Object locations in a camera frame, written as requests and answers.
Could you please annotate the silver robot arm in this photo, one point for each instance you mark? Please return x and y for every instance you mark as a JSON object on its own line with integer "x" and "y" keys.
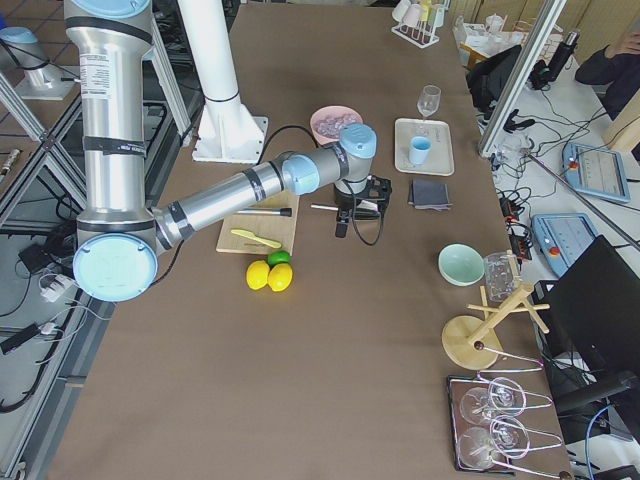
{"x": 119, "y": 237}

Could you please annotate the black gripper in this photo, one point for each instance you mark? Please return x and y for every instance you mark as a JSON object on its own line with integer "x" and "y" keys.
{"x": 345, "y": 203}

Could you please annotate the clear wine glass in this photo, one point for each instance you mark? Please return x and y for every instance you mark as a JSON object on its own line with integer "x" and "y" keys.
{"x": 427, "y": 105}

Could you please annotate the bamboo cutting board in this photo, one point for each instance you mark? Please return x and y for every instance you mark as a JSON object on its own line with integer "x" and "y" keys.
{"x": 278, "y": 225}

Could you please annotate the green lime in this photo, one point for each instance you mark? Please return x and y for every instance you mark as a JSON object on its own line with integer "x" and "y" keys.
{"x": 278, "y": 257}

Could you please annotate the upper blue teach pendant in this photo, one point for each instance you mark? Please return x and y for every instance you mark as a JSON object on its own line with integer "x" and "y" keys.
{"x": 595, "y": 171}

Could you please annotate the pink bowl of ice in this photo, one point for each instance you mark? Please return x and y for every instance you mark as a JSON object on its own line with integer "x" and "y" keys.
{"x": 327, "y": 122}

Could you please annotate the blue teach pendant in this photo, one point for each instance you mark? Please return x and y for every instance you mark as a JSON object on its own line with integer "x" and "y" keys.
{"x": 595, "y": 171}
{"x": 563, "y": 238}

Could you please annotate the black framed glass tray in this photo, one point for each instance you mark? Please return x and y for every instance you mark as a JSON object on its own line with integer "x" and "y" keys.
{"x": 456, "y": 388}

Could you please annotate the black computer monitor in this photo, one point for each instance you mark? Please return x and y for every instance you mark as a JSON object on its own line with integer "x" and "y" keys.
{"x": 594, "y": 312}

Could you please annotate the lower whole yellow lemon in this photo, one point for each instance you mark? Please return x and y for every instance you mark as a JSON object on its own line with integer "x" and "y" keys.
{"x": 280, "y": 277}

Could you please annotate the inverted wine glass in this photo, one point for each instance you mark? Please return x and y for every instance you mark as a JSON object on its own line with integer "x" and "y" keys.
{"x": 482, "y": 448}
{"x": 500, "y": 396}

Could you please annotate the light blue plastic cup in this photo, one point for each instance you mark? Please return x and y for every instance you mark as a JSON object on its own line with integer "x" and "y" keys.
{"x": 419, "y": 149}

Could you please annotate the wooden cup tree stand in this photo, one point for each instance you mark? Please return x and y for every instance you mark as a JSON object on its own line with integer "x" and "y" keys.
{"x": 471, "y": 342}

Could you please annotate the aluminium frame post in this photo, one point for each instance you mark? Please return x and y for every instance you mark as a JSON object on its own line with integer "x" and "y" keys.
{"x": 542, "y": 28}

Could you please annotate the white wire cup rack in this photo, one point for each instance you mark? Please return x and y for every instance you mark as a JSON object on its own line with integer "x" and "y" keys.
{"x": 418, "y": 21}

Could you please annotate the yellow plastic knife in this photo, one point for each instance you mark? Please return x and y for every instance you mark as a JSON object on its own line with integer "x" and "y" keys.
{"x": 253, "y": 237}

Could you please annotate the pale green bowl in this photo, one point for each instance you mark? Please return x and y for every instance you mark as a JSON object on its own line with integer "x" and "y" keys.
{"x": 460, "y": 265}

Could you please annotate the folded grey cloth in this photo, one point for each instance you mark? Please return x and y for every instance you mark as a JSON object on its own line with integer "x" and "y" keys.
{"x": 429, "y": 195}

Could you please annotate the lower inverted wine glass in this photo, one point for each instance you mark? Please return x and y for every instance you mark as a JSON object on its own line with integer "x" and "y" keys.
{"x": 482, "y": 448}

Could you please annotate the upper whole yellow lemon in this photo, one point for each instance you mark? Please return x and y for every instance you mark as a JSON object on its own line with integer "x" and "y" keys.
{"x": 257, "y": 274}

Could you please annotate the stainless steel ice scoop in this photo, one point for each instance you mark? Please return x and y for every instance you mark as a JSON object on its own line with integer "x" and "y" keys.
{"x": 324, "y": 206}

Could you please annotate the cream plastic tray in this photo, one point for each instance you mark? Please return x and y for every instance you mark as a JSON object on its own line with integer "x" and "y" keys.
{"x": 439, "y": 161}

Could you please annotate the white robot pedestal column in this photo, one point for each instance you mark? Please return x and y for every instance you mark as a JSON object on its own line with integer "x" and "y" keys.
{"x": 228, "y": 132}

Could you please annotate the upper inverted wine glass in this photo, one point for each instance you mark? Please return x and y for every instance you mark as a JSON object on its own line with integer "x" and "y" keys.
{"x": 500, "y": 396}

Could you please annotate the whole yellow lemon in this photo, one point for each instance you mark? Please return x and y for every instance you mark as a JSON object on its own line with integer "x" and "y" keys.
{"x": 257, "y": 274}
{"x": 280, "y": 277}

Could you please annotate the glass jar on stand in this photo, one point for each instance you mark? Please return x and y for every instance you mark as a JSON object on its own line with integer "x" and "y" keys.
{"x": 501, "y": 275}

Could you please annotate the lower blue teach pendant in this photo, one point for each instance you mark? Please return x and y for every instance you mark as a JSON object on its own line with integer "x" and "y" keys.
{"x": 563, "y": 238}

